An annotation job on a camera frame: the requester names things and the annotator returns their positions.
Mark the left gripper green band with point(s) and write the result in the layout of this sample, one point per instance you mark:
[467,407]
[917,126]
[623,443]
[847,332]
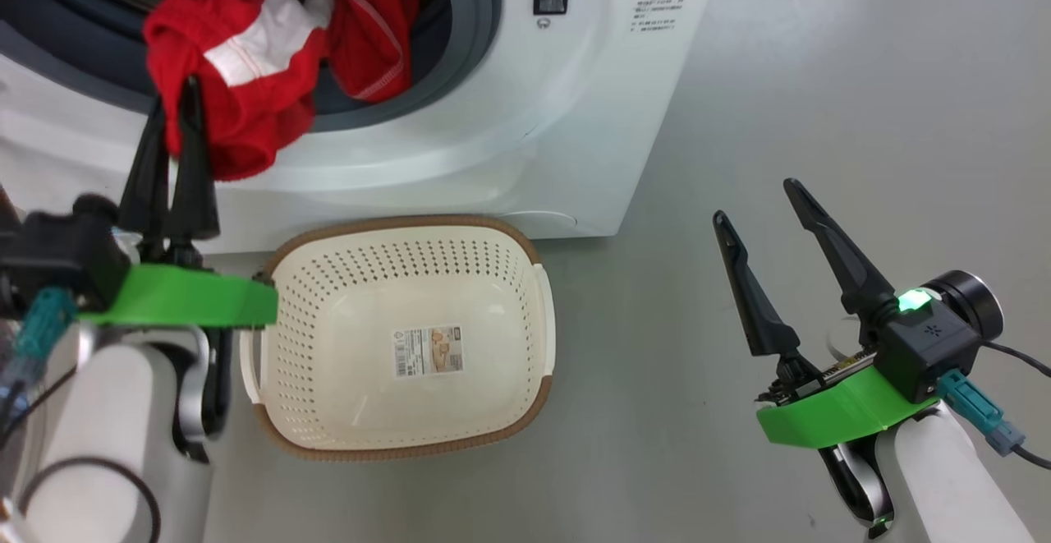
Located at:
[189,301]

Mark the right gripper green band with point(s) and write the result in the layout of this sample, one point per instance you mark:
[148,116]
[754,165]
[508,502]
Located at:
[837,416]

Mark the red garment with white stripe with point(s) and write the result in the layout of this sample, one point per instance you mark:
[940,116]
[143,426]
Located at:
[238,116]

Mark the cream perforated laundry basket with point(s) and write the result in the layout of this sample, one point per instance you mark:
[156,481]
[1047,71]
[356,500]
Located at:
[353,321]

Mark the white front-load washing machine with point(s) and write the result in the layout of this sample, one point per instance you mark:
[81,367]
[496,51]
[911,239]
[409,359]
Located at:
[575,116]

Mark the paper label in basket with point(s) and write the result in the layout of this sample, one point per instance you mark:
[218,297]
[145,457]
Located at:
[427,352]

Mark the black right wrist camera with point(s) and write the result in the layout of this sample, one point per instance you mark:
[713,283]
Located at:
[928,346]

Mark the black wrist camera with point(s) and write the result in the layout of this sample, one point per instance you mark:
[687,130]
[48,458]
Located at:
[928,346]
[57,255]

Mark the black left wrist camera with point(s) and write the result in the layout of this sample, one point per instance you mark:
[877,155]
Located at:
[57,255]

